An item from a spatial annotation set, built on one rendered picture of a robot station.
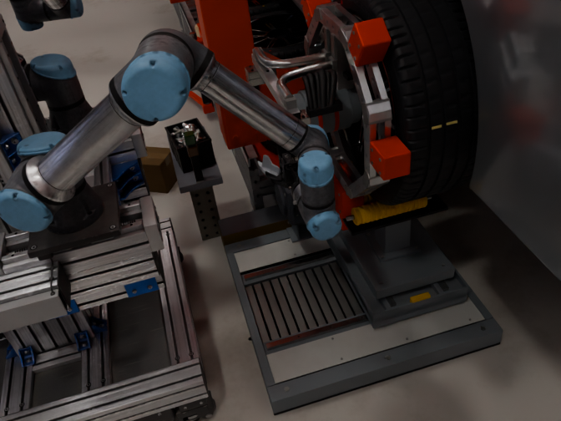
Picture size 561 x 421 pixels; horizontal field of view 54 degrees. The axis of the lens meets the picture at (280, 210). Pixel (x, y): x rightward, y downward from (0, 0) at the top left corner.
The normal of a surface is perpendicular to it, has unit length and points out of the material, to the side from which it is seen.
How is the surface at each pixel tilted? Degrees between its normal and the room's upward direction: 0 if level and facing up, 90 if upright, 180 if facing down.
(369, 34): 35
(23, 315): 90
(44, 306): 90
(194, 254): 0
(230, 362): 0
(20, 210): 94
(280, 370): 0
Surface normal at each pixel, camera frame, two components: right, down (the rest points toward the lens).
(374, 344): -0.11, -0.77
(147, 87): 0.11, 0.55
